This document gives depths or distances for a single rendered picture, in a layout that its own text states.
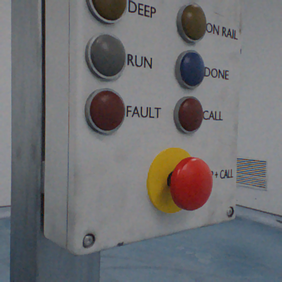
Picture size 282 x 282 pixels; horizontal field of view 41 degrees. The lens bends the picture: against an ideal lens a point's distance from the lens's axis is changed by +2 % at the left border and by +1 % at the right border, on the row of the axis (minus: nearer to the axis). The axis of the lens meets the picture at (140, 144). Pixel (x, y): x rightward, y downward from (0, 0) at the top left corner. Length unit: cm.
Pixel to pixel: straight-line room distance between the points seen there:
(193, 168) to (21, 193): 15
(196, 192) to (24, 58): 17
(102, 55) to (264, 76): 354
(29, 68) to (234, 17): 18
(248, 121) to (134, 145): 359
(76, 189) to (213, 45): 17
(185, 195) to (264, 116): 347
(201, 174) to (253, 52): 363
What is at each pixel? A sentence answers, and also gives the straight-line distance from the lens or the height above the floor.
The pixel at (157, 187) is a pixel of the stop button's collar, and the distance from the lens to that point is 28.
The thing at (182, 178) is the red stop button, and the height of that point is 86.
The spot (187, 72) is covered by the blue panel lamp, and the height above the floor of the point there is 94.
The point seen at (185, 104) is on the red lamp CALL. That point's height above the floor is 91.
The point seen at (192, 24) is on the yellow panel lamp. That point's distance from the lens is 30.
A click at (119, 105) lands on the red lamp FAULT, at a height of 91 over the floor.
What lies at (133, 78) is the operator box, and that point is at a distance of 27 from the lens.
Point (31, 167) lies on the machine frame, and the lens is 31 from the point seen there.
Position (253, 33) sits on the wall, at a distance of 394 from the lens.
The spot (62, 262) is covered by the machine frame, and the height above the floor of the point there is 78.
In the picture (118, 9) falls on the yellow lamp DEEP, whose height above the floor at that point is 97.
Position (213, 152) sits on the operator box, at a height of 87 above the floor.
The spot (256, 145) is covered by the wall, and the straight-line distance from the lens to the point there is 378.
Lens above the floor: 90
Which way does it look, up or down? 3 degrees down
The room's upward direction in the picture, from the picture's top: 1 degrees clockwise
